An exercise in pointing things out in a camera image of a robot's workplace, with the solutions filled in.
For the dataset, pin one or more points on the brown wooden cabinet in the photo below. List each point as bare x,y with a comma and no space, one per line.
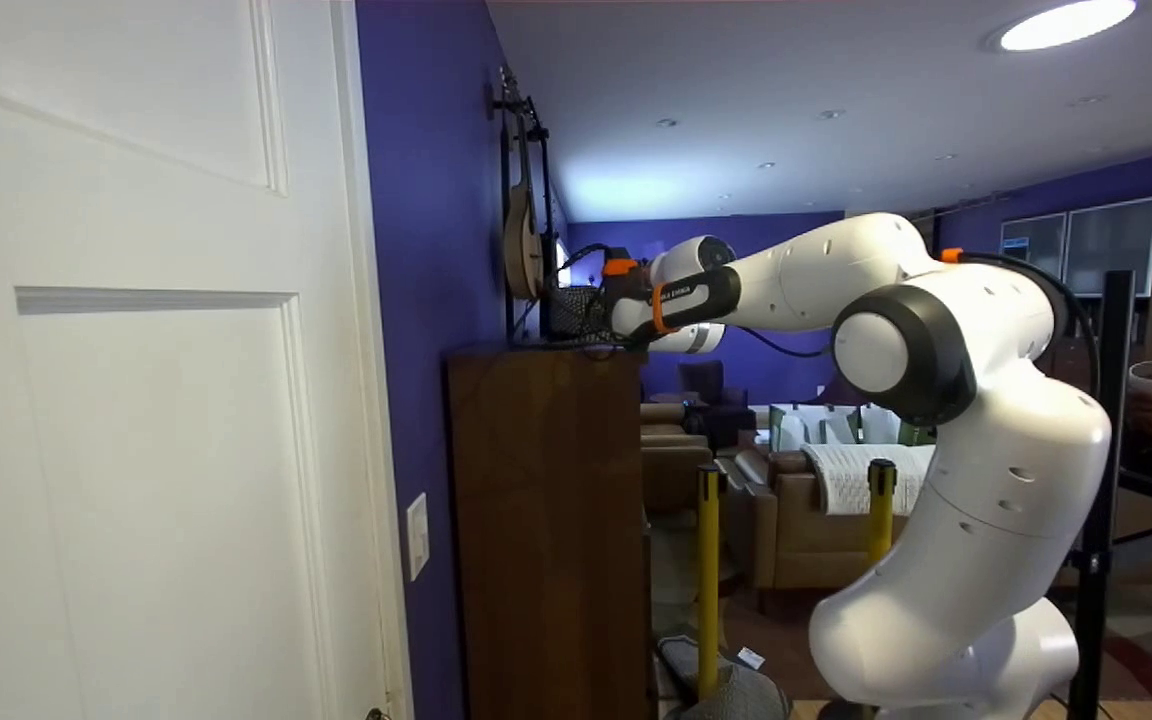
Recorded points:
550,534

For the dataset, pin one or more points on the black stand pole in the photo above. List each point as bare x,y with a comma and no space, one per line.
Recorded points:
1108,322

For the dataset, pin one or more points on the tan wooden mandolin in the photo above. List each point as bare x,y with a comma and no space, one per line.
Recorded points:
522,243

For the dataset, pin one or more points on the yellow pole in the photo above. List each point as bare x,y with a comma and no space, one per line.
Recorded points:
882,512
709,585

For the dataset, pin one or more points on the white light switch plate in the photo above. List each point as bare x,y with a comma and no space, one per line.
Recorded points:
416,537

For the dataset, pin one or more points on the white blanket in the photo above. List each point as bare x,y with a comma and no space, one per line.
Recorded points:
856,483

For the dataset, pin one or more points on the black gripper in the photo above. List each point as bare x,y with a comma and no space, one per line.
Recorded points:
605,319

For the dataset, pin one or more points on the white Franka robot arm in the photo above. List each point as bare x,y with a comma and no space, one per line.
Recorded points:
951,400

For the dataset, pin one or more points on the grey stand base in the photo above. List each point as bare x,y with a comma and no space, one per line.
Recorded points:
736,691

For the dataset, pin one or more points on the glass front wall cabinet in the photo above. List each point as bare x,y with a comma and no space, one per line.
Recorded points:
1097,243

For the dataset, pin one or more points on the white panel door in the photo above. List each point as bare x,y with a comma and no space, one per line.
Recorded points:
139,400

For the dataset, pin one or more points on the round ceiling light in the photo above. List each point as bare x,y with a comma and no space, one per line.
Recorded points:
1066,27

